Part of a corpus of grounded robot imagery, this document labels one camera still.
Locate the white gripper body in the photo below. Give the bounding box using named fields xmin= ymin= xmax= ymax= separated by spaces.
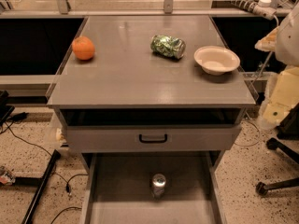
xmin=257 ymin=66 xmax=299 ymax=130

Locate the silver redbull can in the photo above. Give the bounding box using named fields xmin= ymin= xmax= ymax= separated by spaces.
xmin=151 ymin=174 xmax=166 ymax=199

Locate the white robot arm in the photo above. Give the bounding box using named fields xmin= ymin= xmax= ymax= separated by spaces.
xmin=255 ymin=4 xmax=299 ymax=130

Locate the crushed green soda can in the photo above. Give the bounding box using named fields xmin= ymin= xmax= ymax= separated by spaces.
xmin=150 ymin=35 xmax=186 ymax=60

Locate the grey top drawer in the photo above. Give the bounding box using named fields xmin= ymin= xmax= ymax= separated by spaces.
xmin=65 ymin=124 xmax=241 ymax=153

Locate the grey drawer cabinet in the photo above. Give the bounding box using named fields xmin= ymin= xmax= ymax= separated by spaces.
xmin=45 ymin=14 xmax=260 ymax=224

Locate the open grey middle drawer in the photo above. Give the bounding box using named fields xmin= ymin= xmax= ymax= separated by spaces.
xmin=79 ymin=152 xmax=227 ymax=224

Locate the black office chair base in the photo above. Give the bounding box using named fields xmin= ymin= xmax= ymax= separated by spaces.
xmin=255 ymin=106 xmax=299 ymax=197

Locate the white paper bowl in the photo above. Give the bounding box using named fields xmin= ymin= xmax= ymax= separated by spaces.
xmin=193 ymin=46 xmax=240 ymax=76

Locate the white power strip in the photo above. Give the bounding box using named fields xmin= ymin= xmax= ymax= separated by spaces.
xmin=225 ymin=0 xmax=276 ymax=21

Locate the orange fruit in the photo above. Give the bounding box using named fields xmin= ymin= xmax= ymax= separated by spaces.
xmin=72 ymin=36 xmax=95 ymax=61

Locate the black floor stand bar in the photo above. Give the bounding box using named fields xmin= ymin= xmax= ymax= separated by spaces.
xmin=14 ymin=150 xmax=61 ymax=224

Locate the black drawer handle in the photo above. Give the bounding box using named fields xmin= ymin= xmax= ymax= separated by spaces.
xmin=138 ymin=134 xmax=168 ymax=144

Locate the black floor cable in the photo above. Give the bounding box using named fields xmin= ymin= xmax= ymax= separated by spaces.
xmin=0 ymin=121 xmax=89 ymax=224

